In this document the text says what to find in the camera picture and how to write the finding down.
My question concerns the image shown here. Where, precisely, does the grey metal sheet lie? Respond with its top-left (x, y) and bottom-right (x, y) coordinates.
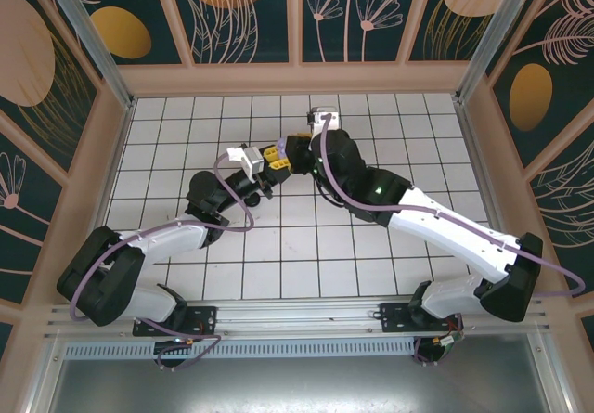
top-left (44, 359), bottom-right (558, 413)

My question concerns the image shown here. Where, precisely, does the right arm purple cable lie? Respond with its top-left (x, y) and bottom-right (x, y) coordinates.
top-left (316, 113), bottom-right (586, 368)

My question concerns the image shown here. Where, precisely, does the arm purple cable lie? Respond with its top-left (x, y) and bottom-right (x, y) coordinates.
top-left (316, 113), bottom-right (586, 368)
top-left (67, 152), bottom-right (261, 372)

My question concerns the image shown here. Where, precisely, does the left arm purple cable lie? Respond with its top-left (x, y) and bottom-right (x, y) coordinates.
top-left (67, 152), bottom-right (261, 372)

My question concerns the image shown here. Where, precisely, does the aluminium frame rail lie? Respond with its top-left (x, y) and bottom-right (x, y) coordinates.
top-left (44, 297), bottom-right (553, 340)

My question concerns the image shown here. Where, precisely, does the grey slotted cable duct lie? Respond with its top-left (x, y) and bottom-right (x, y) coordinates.
top-left (62, 341), bottom-right (419, 359)

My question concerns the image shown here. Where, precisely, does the aluminium corner post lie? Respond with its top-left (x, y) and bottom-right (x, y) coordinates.
top-left (454, 0), bottom-right (554, 104)
top-left (36, 0), bottom-right (136, 108)

